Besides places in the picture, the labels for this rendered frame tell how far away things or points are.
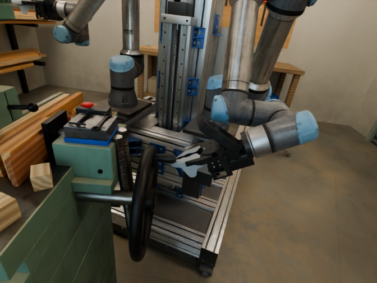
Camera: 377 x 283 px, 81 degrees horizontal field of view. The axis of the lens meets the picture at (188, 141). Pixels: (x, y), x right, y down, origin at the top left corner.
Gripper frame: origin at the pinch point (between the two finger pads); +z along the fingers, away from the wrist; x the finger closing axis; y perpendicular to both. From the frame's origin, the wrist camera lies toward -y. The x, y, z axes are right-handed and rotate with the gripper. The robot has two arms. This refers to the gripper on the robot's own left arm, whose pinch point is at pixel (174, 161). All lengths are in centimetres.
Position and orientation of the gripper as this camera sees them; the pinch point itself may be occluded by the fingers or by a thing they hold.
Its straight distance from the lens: 59.3
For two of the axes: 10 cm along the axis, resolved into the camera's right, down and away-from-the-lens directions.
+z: -9.2, 3.2, 2.3
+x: 0.6, -4.7, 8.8
